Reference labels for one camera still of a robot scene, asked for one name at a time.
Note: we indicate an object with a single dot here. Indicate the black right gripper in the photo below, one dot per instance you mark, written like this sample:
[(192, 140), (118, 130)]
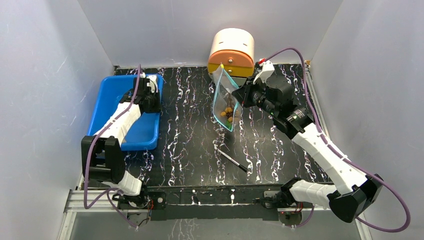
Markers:
[(244, 96)]

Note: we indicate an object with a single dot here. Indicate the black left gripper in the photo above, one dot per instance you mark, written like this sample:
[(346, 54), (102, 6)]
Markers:
[(158, 108)]

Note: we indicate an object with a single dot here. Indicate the brown longan bunch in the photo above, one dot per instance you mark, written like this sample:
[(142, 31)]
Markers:
[(229, 112)]

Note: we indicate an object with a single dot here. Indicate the clear zip top bag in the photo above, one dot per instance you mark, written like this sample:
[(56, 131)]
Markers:
[(224, 83)]

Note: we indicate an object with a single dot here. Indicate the blue plastic bin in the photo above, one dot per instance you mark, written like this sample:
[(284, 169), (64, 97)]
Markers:
[(143, 134)]

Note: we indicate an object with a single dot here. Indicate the green chili pepper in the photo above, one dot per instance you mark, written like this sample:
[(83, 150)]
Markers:
[(229, 125)]

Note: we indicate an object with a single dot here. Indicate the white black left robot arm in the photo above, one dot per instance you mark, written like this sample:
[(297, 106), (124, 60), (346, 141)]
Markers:
[(126, 118)]

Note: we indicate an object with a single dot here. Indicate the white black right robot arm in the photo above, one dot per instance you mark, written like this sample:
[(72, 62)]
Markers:
[(351, 191)]

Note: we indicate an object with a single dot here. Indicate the pastel mini drawer cabinet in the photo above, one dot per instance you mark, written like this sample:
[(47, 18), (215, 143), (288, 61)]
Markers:
[(234, 49)]

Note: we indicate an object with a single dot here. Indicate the black and white pen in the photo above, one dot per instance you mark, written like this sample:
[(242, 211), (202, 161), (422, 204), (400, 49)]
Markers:
[(240, 166)]

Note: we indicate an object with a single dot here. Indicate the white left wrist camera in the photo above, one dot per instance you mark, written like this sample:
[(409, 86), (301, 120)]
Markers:
[(149, 84)]

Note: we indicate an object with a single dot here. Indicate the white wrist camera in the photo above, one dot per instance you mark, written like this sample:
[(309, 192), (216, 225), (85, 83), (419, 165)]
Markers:
[(267, 68), (149, 84)]

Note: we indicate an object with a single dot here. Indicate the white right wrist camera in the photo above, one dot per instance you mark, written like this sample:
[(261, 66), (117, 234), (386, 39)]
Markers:
[(267, 68)]

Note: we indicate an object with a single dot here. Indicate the aluminium frame rail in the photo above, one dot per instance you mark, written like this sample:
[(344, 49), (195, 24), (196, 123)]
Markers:
[(227, 202)]

